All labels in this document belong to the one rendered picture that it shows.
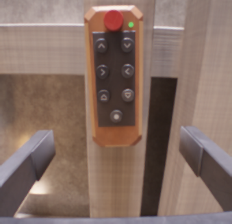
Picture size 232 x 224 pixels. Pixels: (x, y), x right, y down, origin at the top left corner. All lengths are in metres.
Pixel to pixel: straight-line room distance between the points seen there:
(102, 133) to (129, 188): 0.15
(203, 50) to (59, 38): 0.26
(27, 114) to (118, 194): 0.34
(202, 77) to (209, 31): 0.07
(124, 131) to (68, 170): 0.38
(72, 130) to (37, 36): 0.27
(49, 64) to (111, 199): 0.30
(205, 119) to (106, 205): 0.24
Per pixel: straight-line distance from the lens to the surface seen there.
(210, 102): 0.30
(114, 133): 0.23
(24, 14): 0.52
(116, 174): 0.32
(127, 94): 0.21
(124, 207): 0.38
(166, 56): 0.37
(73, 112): 0.49
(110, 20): 0.21
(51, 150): 0.17
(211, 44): 0.29
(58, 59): 0.38
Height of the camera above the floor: 0.46
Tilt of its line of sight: 74 degrees down
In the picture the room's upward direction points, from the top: 180 degrees clockwise
